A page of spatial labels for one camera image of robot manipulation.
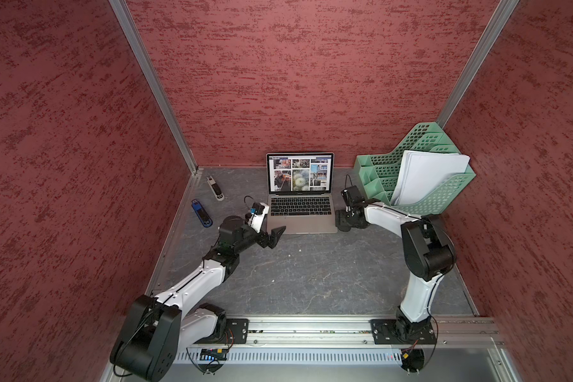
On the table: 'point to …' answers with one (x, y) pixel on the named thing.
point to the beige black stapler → (215, 189)
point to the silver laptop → (300, 192)
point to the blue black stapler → (201, 214)
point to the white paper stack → (419, 170)
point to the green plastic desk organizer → (379, 173)
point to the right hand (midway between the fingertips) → (347, 223)
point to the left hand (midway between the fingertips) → (274, 224)
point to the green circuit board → (213, 354)
